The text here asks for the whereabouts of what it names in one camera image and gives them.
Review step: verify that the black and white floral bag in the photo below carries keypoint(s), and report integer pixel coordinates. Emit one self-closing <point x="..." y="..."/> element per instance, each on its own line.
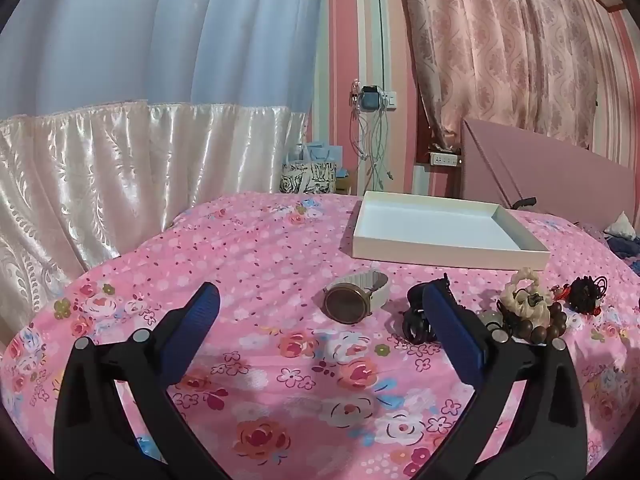
<point x="307" y="178"/>

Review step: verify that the white cloth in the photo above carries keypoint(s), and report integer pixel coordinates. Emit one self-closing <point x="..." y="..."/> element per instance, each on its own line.
<point x="621" y="226"/>

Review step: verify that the pink patterned curtain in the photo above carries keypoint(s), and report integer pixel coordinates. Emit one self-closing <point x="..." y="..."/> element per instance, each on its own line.
<point x="500" y="35"/>

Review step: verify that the white wall socket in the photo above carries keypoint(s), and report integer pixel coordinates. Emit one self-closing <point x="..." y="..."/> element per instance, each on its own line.
<point x="391" y="100"/>

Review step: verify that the cream satin curtain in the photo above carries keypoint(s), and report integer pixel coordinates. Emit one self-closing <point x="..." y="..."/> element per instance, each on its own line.
<point x="100" y="175"/>

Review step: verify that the pink ribbed headboard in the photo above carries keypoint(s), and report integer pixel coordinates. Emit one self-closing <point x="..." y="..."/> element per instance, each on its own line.
<point x="550" y="175"/>

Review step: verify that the pink floral bedsheet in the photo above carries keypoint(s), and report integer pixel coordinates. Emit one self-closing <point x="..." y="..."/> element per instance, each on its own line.
<point x="275" y="260"/>

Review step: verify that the blue charger device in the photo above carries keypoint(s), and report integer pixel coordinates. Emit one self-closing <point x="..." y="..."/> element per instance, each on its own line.
<point x="370" y="98"/>

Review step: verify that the light blue paper bag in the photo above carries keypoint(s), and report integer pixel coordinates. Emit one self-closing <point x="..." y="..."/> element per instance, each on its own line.
<point x="322" y="154"/>

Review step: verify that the purple dotted cloth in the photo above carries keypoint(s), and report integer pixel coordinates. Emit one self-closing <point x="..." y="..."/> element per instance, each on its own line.
<point x="620" y="247"/>

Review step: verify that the blue sheer curtain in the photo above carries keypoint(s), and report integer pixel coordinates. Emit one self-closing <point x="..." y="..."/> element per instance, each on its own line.
<point x="150" y="35"/>

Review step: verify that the cardboard box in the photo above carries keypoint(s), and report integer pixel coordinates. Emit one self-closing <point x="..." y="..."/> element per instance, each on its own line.
<point x="346" y="183"/>

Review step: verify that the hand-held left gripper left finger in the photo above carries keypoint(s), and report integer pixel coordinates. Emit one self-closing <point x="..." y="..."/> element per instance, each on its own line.
<point x="197" y="320"/>

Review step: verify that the white power strip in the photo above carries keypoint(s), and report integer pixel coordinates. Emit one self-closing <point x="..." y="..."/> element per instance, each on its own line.
<point x="444" y="159"/>

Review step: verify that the cream frilly scrunchie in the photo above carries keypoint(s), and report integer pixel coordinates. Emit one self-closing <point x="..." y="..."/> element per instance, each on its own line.
<point x="525" y="276"/>

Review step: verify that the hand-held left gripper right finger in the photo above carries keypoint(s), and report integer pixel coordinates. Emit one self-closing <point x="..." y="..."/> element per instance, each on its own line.
<point x="452" y="332"/>

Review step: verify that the black hair claw clip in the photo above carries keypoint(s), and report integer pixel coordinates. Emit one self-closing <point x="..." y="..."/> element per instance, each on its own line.
<point x="415" y="321"/>

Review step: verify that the white shallow box tray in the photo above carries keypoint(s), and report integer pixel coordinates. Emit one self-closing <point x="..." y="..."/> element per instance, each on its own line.
<point x="430" y="230"/>

